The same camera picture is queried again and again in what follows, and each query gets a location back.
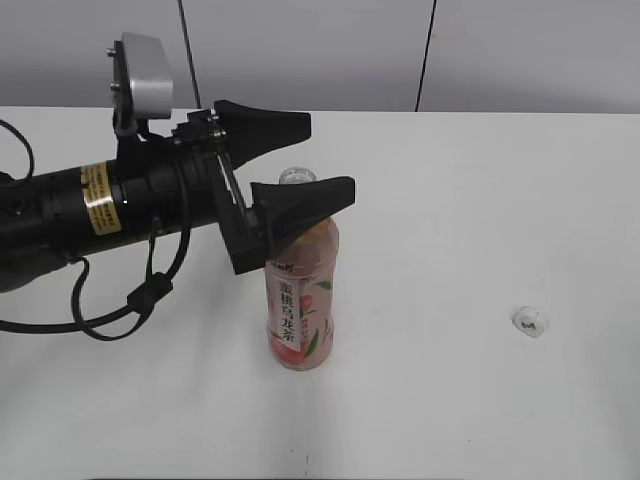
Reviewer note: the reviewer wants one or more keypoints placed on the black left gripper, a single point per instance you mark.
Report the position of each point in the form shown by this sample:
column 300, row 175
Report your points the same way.
column 173, row 184

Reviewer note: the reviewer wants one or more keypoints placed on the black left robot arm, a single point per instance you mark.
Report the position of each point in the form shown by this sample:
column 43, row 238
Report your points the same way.
column 55, row 217

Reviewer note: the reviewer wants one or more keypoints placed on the white bottle cap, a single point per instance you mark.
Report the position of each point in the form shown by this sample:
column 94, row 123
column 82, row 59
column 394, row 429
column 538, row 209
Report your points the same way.
column 530, row 321

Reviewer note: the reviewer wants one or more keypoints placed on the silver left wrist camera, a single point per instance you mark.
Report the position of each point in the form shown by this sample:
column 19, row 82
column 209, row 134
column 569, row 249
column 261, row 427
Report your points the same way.
column 142, row 83

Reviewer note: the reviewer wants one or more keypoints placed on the pink peach tea bottle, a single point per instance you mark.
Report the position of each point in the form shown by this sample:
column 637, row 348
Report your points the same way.
column 299, row 292

